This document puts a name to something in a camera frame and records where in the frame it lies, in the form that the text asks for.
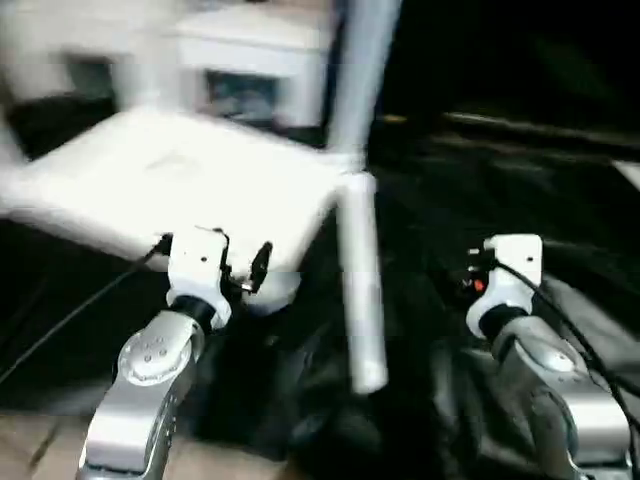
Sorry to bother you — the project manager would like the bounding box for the white plastic table top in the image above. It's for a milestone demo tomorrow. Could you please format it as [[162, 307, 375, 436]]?
[[0, 105, 373, 313]]

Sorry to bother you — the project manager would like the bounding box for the black plastic mat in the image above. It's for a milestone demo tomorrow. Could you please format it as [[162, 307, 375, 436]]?
[[0, 95, 640, 480]]

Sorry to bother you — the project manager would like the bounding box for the white board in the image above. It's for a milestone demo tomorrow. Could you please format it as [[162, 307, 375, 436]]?
[[612, 160, 640, 191]]

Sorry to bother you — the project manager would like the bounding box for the white glass-door cabinet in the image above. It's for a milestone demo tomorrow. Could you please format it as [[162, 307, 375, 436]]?
[[0, 5, 336, 131]]

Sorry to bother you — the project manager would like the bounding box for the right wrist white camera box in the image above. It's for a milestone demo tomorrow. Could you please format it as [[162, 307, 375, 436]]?
[[466, 234, 545, 338]]

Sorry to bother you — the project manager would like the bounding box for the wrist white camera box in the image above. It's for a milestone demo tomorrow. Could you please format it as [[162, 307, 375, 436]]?
[[165, 227, 233, 323], [466, 234, 545, 338]]

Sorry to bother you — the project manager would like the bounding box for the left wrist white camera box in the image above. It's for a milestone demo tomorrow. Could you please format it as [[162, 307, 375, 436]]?
[[165, 227, 233, 323]]

